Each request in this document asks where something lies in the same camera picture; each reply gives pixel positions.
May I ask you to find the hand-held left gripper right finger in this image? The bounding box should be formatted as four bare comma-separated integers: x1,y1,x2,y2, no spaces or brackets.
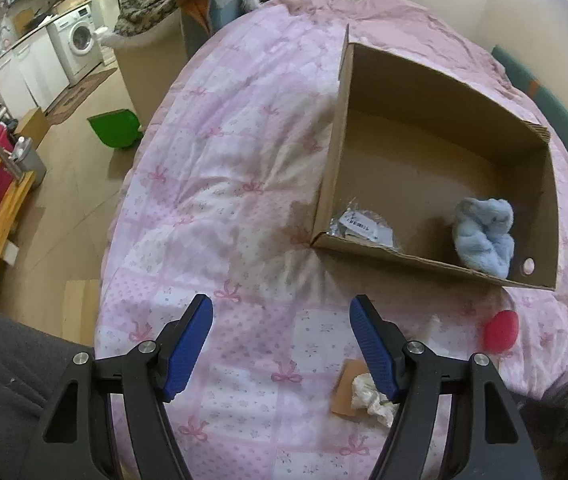
350,294,543,480

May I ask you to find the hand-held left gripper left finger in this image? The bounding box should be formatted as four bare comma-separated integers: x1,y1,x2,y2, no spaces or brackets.
18,293,214,480

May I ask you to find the white tissue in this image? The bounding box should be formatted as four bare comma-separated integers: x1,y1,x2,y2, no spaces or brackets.
350,373,399,428

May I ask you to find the red round soft toy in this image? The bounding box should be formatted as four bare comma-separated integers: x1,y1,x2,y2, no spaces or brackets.
482,310,519,352

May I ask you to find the light blue plush toy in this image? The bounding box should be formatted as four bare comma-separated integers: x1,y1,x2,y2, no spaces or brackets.
452,198,516,279

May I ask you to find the brown cardboard piece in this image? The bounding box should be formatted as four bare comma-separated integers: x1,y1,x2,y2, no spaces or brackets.
330,358,371,417

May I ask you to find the clear plastic bag with label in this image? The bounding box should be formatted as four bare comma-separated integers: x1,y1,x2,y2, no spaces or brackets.
330,208,399,250

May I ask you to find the pink patterned bed quilt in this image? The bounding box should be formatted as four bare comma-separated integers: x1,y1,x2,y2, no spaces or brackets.
94,0,568,480

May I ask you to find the green plastic dustpan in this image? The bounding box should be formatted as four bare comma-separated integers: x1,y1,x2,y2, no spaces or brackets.
87,109,143,150

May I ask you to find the grey trash bin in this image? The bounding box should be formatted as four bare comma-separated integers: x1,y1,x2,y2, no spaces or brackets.
13,136,47,191

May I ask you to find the small cardboard box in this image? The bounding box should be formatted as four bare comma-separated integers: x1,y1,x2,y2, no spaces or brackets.
14,106,50,150

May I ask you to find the brown door mat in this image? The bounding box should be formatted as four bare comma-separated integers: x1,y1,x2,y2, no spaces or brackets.
44,67,119,126

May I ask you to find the beige armchair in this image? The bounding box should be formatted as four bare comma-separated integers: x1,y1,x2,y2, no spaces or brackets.
114,10,191,126

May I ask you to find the white kitchen cabinet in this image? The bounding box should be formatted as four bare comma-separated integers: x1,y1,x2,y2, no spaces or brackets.
0,30,71,113

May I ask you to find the white washing machine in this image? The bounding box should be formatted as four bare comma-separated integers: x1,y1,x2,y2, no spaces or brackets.
46,4,103,86

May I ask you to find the teal hooded jacket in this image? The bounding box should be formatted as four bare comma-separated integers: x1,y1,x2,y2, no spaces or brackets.
180,0,261,61

